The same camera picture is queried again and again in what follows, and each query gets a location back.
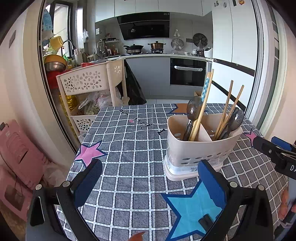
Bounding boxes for plain wooden chopstick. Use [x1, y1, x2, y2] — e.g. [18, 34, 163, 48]
[216, 85, 244, 140]
[189, 69, 214, 141]
[213, 80, 233, 141]

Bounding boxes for dark handled steel spoon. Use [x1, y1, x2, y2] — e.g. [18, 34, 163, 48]
[183, 96, 202, 141]

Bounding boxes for cream utensil holder caddy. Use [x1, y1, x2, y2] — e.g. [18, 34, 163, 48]
[163, 114, 243, 181]

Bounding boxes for blue patterned chopstick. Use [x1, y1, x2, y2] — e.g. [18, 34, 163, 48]
[200, 72, 211, 102]

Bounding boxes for black kitchen faucet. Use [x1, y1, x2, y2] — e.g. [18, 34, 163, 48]
[62, 40, 76, 58]

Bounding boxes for right human hand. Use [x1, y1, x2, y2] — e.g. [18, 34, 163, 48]
[278, 187, 289, 221]

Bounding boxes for left human hand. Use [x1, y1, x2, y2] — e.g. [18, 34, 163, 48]
[128, 232, 145, 241]

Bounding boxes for pink folded stool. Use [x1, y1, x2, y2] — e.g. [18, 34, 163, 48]
[1, 120, 49, 221]

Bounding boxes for grey checked star tablecloth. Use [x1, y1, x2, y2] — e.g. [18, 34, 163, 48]
[78, 103, 288, 240]

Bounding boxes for cardboard box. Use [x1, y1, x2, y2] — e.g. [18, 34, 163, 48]
[194, 91, 202, 97]

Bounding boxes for cream plastic storage cart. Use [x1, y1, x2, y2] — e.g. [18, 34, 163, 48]
[56, 59, 130, 136]

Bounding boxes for black built-in oven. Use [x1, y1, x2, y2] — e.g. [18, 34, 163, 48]
[170, 58, 208, 87]

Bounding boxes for stacked metal bowls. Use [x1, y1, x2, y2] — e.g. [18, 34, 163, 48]
[44, 55, 67, 72]

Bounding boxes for copper cooking pot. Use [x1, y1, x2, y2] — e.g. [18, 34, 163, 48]
[148, 41, 165, 51]

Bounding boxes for black wok pan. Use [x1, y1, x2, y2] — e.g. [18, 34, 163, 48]
[123, 44, 144, 55]

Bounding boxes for black range hood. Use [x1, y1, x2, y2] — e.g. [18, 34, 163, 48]
[116, 11, 170, 40]

